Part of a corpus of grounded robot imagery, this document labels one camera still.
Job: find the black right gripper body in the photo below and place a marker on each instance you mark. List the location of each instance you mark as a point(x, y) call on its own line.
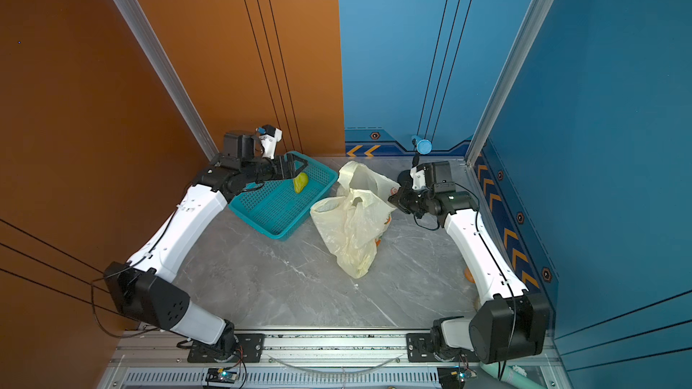
point(415, 201)

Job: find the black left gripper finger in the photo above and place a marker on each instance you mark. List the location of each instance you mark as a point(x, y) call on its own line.
point(290, 173)
point(292, 160)

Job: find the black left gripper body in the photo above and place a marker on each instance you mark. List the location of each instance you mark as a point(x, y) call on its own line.
point(262, 171)

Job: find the green pear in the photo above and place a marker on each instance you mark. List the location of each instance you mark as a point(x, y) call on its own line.
point(300, 182)

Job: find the yellow printed plastic bag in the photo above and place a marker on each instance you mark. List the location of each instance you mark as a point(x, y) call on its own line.
point(352, 223)

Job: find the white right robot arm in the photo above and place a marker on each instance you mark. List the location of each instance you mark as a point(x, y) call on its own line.
point(511, 321)

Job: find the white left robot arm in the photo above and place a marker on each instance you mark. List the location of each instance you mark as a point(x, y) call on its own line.
point(143, 289)

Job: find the teal plastic basket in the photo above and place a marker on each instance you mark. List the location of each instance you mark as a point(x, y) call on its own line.
point(277, 210)

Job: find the blue microphone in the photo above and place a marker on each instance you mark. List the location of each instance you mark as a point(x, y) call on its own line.
point(422, 146)

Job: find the green tube object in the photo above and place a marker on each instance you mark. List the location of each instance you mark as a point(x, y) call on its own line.
point(509, 376)

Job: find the left circuit board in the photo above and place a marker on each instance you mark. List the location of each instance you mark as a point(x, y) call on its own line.
point(221, 377)

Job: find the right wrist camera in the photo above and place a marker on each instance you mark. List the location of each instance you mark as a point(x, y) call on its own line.
point(418, 178)

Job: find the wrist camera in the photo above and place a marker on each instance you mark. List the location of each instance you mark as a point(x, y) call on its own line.
point(269, 137)
point(418, 178)

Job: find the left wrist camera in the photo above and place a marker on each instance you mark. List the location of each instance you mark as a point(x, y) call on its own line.
point(269, 137)

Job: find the aluminium corner post left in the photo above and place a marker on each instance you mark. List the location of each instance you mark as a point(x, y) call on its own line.
point(151, 46)

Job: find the aluminium corner post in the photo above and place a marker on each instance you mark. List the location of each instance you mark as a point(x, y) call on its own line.
point(151, 46)
point(531, 25)

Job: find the aluminium corner post right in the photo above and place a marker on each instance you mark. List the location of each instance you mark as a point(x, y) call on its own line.
point(531, 25)

